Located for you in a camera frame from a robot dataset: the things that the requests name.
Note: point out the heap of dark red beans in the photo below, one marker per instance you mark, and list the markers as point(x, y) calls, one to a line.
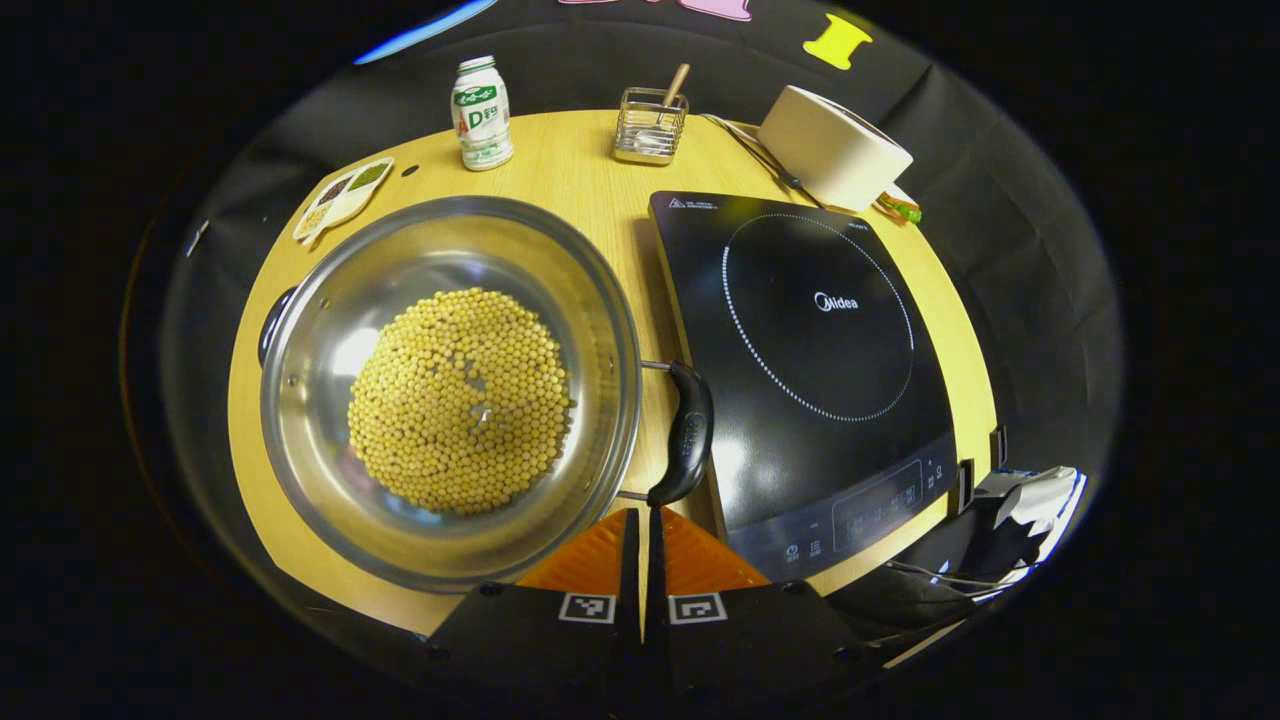
point(335, 189)

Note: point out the pile of soybeans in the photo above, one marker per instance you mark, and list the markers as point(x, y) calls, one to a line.
point(460, 400)

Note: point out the white divided plate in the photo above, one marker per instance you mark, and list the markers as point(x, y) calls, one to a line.
point(345, 212)

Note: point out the heap of green mung beans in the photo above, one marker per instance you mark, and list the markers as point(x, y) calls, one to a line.
point(368, 176)

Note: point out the silver metal clip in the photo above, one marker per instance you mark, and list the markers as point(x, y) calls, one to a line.
point(197, 238)

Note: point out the stainless steel pot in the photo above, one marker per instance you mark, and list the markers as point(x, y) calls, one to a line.
point(330, 300)

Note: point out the black induction cooktop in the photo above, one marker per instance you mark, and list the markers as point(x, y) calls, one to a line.
point(820, 420)

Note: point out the heap of small yellow beans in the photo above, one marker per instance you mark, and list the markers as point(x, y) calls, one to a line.
point(314, 221)

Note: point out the lettuce sandwich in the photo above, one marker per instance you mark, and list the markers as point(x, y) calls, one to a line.
point(900, 208)

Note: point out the white milk bottle green label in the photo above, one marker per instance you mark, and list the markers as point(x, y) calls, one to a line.
point(482, 120)

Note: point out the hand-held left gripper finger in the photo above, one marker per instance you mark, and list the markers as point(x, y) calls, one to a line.
point(631, 570)
point(655, 570)

